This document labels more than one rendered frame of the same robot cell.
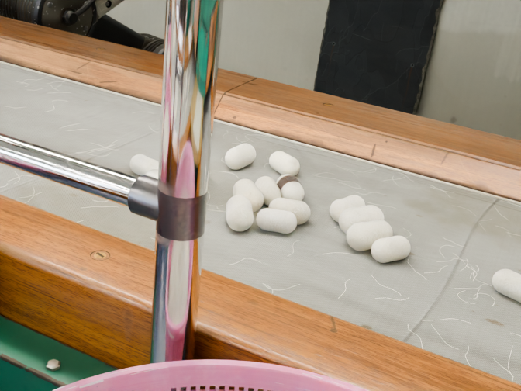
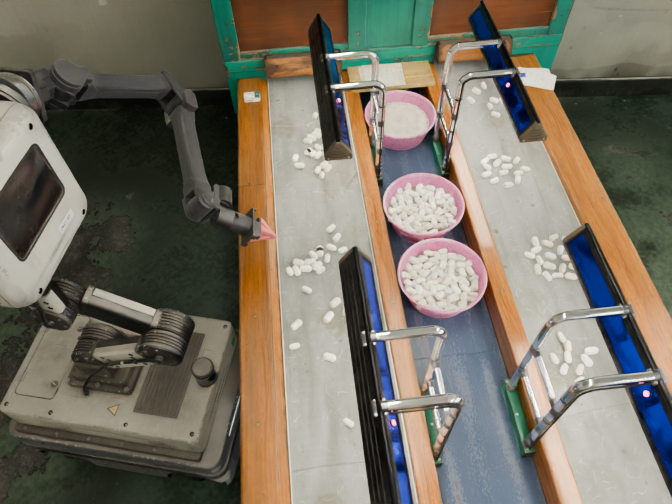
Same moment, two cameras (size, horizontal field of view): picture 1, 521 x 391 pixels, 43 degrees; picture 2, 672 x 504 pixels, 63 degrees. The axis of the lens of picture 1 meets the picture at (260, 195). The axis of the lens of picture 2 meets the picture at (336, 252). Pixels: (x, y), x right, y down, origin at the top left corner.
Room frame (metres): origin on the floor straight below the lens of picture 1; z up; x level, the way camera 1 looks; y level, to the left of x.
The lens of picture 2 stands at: (1.09, 1.30, 2.17)
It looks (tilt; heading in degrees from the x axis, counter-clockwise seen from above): 55 degrees down; 243
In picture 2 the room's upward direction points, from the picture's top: 2 degrees counter-clockwise
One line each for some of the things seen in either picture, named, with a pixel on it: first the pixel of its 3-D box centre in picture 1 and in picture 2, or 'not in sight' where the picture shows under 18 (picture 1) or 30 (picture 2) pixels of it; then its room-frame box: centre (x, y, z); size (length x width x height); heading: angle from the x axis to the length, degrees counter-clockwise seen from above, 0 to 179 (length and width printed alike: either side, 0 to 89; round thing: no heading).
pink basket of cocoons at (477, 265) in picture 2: not in sight; (440, 281); (0.40, 0.65, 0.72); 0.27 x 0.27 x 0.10
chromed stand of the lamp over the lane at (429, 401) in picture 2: not in sight; (405, 403); (0.75, 0.97, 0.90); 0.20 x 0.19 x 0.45; 67
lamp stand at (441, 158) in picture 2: not in sight; (470, 112); (0.01, 0.23, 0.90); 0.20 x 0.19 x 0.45; 67
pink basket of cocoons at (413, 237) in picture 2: not in sight; (422, 211); (0.29, 0.40, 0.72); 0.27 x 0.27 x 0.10
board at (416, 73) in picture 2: not in sight; (390, 76); (0.04, -0.21, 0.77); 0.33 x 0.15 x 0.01; 157
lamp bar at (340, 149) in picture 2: not in sight; (327, 80); (0.45, 0.04, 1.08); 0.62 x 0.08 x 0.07; 67
